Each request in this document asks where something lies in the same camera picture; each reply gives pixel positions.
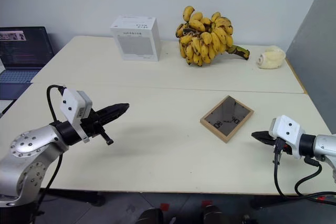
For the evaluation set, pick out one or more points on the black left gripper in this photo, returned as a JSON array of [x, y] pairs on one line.
[[92, 127]]

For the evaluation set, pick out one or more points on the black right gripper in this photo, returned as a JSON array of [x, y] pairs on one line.
[[278, 146]]

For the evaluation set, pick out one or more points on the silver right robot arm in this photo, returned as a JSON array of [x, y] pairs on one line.
[[324, 145]]

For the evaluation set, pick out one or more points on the dark open laptop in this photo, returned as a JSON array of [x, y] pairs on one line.
[[23, 51]]

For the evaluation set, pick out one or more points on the white cardboard box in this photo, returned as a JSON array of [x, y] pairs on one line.
[[136, 43]]

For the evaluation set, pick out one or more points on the cream rolled cloth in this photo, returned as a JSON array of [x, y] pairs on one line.
[[271, 57]]

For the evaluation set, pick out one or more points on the dark rounded shape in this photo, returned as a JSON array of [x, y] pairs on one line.
[[212, 214], [151, 216]]

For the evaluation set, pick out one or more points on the grey partition panel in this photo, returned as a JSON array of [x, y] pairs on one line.
[[315, 51]]

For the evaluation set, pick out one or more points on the yellow banana bunch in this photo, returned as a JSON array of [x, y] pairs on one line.
[[204, 40]]

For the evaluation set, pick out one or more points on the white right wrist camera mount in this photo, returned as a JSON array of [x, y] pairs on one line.
[[287, 129]]

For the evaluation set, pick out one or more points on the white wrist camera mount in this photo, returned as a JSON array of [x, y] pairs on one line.
[[287, 129], [71, 103]]

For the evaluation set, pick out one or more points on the wooden framed dark tray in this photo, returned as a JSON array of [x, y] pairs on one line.
[[225, 119]]

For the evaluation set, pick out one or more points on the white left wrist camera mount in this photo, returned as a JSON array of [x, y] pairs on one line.
[[71, 103]]

